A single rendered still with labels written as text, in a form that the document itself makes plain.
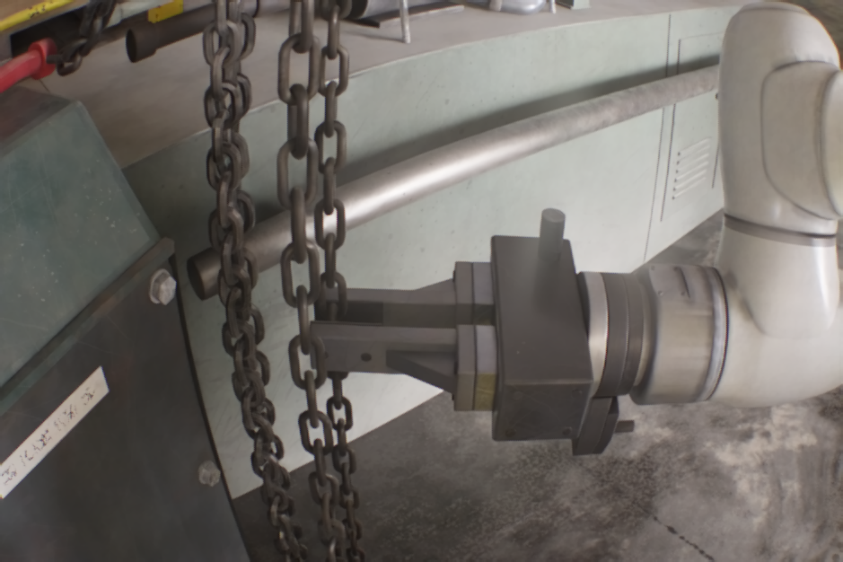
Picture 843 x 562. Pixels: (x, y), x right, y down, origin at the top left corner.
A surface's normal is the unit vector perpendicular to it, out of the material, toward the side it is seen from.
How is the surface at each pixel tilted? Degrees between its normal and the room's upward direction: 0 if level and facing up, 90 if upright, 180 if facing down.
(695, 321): 40
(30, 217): 45
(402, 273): 90
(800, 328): 60
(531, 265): 0
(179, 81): 0
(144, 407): 90
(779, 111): 73
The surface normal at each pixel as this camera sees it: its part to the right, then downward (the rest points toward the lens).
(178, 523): 0.87, 0.32
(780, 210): -0.46, 0.22
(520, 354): 0.04, -0.79
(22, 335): 0.64, -0.33
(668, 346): 0.01, 0.07
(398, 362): -0.51, 0.51
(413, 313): -0.01, 0.61
